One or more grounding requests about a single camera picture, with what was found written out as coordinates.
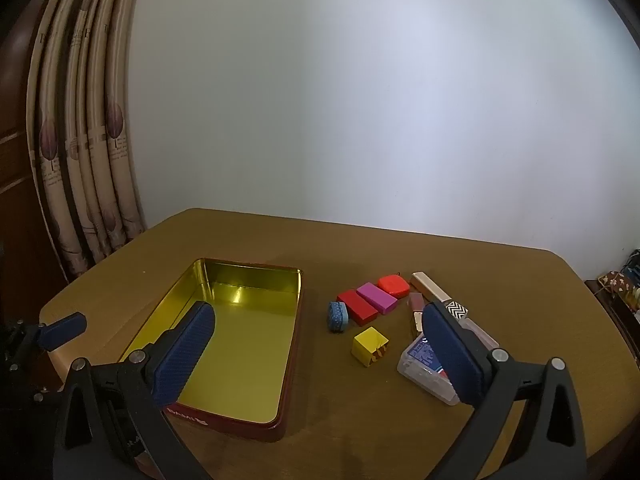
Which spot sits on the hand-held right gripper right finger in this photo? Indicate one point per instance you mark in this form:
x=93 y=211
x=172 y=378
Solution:
x=450 y=355

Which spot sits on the yellow cube box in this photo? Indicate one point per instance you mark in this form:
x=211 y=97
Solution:
x=369 y=346

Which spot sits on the black white zigzag box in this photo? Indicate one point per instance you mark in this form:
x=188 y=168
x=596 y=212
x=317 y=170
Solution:
x=457 y=308

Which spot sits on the red tin box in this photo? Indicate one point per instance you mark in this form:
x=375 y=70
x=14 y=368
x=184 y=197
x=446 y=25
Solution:
x=250 y=350

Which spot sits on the pink lipstick tube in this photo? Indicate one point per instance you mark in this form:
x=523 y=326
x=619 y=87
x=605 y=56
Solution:
x=416 y=312

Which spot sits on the clear plastic card box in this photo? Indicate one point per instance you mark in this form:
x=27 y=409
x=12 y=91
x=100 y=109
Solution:
x=422 y=367

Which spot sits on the small blue ribbed roll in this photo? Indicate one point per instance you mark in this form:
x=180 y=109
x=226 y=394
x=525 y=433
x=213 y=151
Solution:
x=338 y=317

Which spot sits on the long beige box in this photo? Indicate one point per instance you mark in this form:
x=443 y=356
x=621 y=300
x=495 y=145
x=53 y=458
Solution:
x=430 y=287

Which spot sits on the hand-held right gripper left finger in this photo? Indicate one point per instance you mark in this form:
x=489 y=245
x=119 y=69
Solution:
x=185 y=355

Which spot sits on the purple block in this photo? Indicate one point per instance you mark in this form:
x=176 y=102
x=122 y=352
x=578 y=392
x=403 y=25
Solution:
x=376 y=298

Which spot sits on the red block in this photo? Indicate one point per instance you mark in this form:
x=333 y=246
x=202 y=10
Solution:
x=356 y=306

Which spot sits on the beige patterned curtain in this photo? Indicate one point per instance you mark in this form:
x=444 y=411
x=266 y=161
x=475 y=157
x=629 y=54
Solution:
x=85 y=135

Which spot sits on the patterned pouch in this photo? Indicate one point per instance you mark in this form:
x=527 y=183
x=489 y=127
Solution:
x=617 y=282

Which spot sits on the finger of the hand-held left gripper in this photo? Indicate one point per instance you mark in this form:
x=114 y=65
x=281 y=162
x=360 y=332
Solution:
x=65 y=330

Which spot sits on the dark side table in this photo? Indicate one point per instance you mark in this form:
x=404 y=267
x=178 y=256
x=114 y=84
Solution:
x=617 y=320

